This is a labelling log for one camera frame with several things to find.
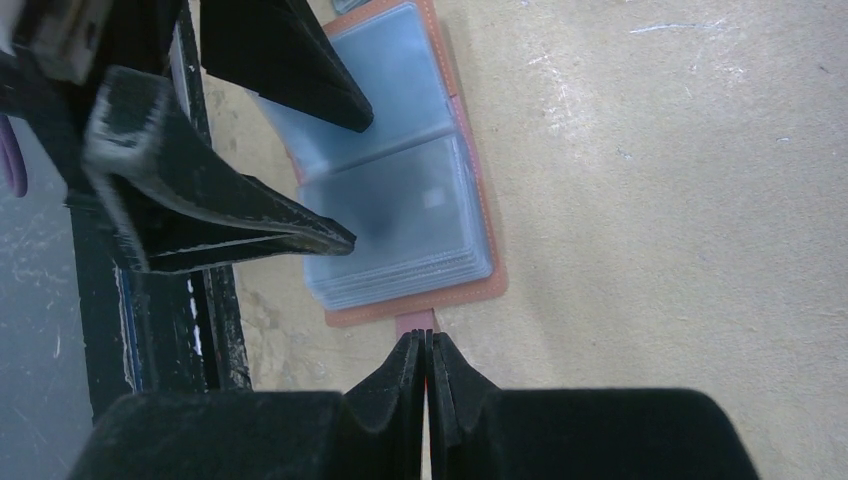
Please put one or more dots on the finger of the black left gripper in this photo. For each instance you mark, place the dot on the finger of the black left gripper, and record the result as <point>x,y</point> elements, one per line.
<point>175,206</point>
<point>279,50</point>

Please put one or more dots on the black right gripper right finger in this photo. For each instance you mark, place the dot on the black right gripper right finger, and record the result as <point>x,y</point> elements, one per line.
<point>481,431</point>

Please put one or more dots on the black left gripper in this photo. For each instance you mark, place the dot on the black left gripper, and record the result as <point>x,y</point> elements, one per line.
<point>54,56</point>

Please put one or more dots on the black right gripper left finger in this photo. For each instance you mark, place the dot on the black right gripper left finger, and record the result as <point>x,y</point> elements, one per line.
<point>373,431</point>

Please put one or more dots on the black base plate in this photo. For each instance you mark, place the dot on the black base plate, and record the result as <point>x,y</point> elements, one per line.
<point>146,332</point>

